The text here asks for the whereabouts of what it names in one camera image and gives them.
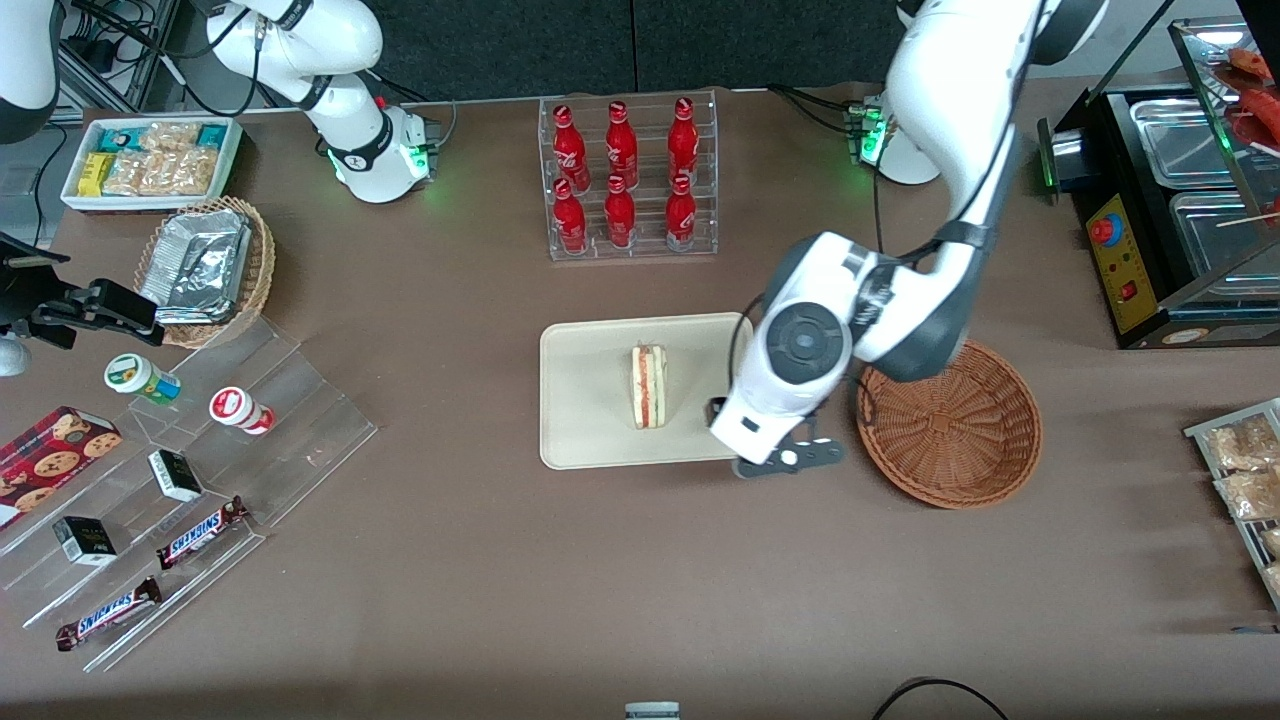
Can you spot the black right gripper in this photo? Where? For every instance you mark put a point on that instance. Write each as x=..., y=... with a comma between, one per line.
x=30, y=303

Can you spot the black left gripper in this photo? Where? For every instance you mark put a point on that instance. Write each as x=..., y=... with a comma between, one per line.
x=716, y=411

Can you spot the triangular sandwich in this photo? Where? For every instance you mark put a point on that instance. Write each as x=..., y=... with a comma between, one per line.
x=648, y=390

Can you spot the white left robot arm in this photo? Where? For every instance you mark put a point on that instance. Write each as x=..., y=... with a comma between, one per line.
x=950, y=100

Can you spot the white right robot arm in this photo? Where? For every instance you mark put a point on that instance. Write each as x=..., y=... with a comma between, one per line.
x=340, y=40

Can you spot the beige plastic tray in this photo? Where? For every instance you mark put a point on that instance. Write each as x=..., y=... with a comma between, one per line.
x=590, y=400

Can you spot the light wicker basket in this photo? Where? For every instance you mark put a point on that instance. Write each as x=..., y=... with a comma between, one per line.
x=260, y=270

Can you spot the brown round wicker basket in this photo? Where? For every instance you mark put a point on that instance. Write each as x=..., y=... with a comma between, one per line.
x=960, y=440

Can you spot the green lid yogurt cup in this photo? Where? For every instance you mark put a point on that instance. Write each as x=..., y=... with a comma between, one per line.
x=135, y=375

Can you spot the stacked foil trays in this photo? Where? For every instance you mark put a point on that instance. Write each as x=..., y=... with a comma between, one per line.
x=195, y=265

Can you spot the clear nut snack bag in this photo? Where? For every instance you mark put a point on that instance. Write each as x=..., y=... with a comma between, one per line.
x=160, y=175
x=170, y=137

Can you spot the red lid yogurt cup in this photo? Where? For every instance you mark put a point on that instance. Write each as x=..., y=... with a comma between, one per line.
x=235, y=407

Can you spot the yellow snack pack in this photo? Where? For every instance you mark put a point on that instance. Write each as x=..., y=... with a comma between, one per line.
x=94, y=174

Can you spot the red cookie box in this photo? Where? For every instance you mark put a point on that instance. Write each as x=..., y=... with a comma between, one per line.
x=50, y=460

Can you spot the small black box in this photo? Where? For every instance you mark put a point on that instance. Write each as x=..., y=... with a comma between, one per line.
x=175, y=475
x=85, y=540

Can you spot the teal snack pack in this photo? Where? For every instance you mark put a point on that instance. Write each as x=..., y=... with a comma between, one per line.
x=120, y=138
x=211, y=135

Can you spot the clear acrylic bottle rack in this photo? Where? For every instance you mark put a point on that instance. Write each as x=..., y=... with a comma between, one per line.
x=645, y=250

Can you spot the white rectangular snack bin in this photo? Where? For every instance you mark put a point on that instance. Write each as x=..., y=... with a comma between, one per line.
x=235, y=160

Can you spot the red cola bottle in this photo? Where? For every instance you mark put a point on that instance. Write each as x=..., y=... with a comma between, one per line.
x=621, y=150
x=571, y=155
x=683, y=145
x=681, y=220
x=570, y=225
x=620, y=220

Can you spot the clear acrylic step display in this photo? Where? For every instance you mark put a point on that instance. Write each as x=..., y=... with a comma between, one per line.
x=310, y=440

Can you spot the Snickers bar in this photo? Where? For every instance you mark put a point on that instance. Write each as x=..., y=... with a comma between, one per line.
x=200, y=533
x=108, y=613

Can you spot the small grey device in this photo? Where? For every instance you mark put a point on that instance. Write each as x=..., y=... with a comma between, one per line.
x=652, y=711

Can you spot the red round knob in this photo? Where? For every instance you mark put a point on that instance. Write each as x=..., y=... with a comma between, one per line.
x=1105, y=230

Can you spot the black food warmer case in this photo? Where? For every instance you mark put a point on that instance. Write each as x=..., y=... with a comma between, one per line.
x=1140, y=230

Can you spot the clear cracker bag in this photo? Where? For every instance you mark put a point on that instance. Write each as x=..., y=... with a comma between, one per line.
x=1250, y=495
x=1240, y=445
x=1272, y=543

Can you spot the steel food pan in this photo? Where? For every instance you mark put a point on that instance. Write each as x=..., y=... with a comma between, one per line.
x=1180, y=140
x=1215, y=240

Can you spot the red sausage skewer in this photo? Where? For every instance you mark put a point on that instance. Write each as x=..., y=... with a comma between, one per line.
x=1262, y=115
x=1255, y=62

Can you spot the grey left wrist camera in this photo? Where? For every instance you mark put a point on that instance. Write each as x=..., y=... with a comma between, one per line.
x=815, y=457

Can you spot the aluminium frame shelf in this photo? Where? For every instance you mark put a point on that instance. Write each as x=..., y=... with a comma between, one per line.
x=110, y=60

